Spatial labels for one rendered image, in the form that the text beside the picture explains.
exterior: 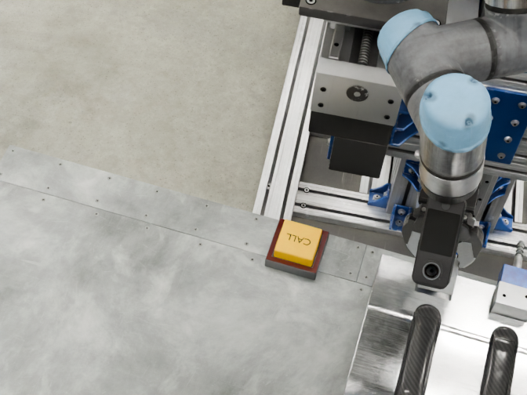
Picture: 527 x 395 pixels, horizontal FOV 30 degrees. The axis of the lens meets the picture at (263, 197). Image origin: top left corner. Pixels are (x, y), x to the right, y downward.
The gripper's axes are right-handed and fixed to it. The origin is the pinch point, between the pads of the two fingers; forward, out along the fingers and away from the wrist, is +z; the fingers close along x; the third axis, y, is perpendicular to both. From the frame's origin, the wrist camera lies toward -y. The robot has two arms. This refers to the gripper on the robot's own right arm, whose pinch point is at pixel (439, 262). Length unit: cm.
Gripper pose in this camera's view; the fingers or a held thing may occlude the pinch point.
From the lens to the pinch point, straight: 136.9
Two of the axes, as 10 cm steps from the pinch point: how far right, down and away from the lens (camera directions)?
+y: 2.8, -8.4, 4.5
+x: -9.5, -1.9, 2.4
